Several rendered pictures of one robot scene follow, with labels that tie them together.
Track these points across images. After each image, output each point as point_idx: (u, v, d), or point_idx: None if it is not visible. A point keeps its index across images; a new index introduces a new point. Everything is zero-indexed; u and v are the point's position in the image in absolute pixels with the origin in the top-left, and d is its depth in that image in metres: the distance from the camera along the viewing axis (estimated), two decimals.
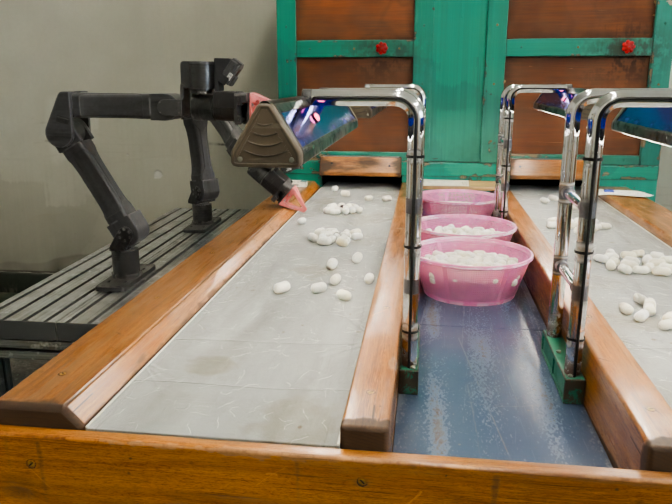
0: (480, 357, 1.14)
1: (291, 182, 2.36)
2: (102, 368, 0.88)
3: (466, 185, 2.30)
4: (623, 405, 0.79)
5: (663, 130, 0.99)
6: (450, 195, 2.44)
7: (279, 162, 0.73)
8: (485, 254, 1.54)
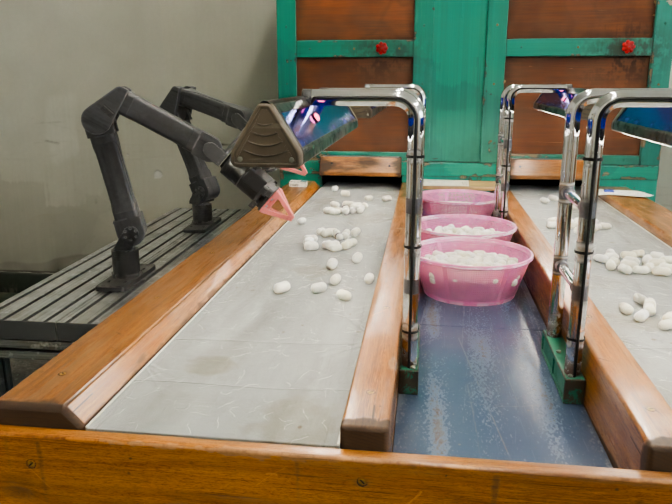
0: (480, 357, 1.14)
1: (291, 182, 2.36)
2: (102, 368, 0.88)
3: (466, 185, 2.30)
4: (623, 405, 0.79)
5: (663, 130, 0.99)
6: (450, 195, 2.44)
7: (279, 162, 0.73)
8: (485, 254, 1.54)
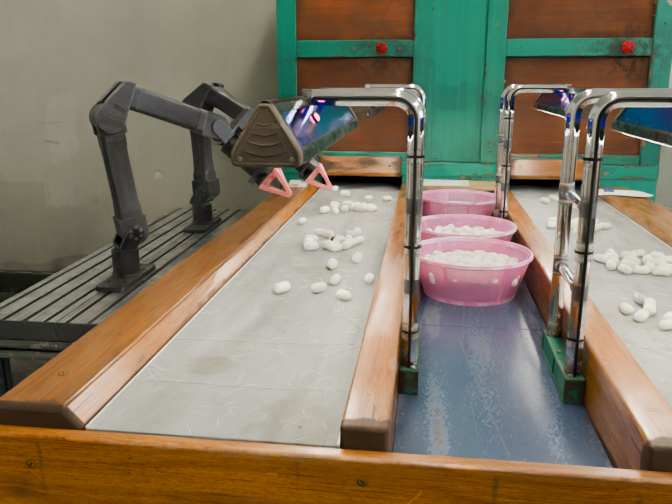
0: (480, 357, 1.14)
1: (291, 182, 2.36)
2: (102, 368, 0.88)
3: (466, 185, 2.30)
4: (623, 405, 0.79)
5: (663, 130, 0.99)
6: (450, 195, 2.44)
7: (279, 162, 0.73)
8: (485, 254, 1.54)
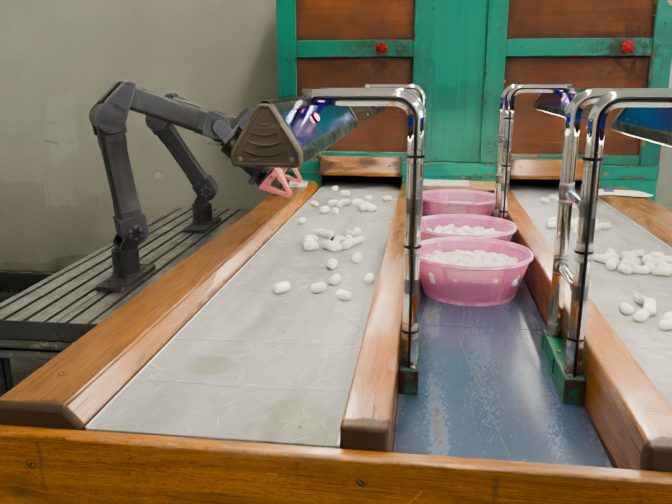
0: (480, 357, 1.14)
1: (291, 182, 2.36)
2: (102, 368, 0.88)
3: (466, 185, 2.30)
4: (623, 405, 0.79)
5: (663, 130, 0.99)
6: (450, 195, 2.44)
7: (279, 162, 0.73)
8: (485, 254, 1.54)
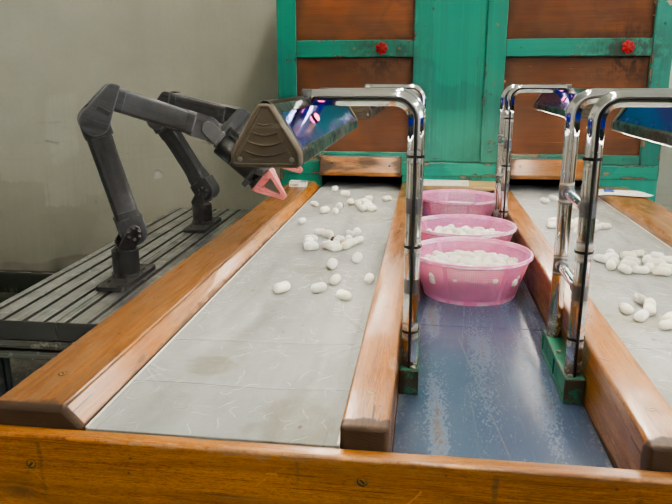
0: (480, 357, 1.14)
1: (291, 182, 2.36)
2: (102, 368, 0.88)
3: (466, 185, 2.30)
4: (623, 405, 0.79)
5: (663, 130, 0.99)
6: (450, 195, 2.44)
7: (279, 162, 0.73)
8: (485, 254, 1.54)
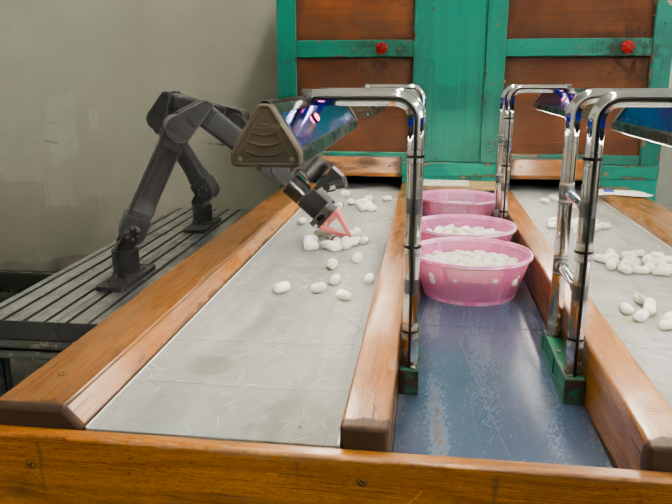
0: (480, 357, 1.14)
1: None
2: (102, 368, 0.88)
3: (466, 185, 2.30)
4: (623, 405, 0.79)
5: (663, 130, 0.99)
6: (450, 195, 2.44)
7: (279, 162, 0.73)
8: (485, 254, 1.54)
